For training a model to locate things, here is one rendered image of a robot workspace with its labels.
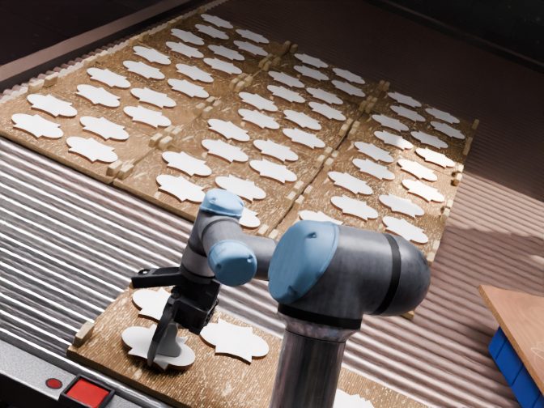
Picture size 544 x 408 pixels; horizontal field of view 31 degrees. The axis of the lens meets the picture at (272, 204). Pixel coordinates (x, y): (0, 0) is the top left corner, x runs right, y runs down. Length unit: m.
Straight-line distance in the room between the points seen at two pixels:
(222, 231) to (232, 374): 0.39
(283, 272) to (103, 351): 0.69
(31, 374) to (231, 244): 0.46
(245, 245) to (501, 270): 1.41
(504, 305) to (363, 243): 1.17
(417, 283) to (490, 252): 1.70
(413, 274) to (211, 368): 0.73
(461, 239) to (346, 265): 1.76
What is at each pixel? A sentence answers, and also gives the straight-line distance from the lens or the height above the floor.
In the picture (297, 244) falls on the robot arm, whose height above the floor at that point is 1.48.
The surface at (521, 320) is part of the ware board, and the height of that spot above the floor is 1.04.
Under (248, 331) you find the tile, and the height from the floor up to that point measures 0.95.
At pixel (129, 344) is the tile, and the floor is 0.96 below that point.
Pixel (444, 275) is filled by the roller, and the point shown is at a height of 0.92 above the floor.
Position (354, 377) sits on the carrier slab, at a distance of 2.13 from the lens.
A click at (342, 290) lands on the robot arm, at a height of 1.45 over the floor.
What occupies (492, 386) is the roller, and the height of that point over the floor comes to 0.91.
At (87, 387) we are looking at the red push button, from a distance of 1.85.
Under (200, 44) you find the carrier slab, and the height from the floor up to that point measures 0.94.
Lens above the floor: 2.05
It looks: 24 degrees down
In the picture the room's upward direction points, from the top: 20 degrees clockwise
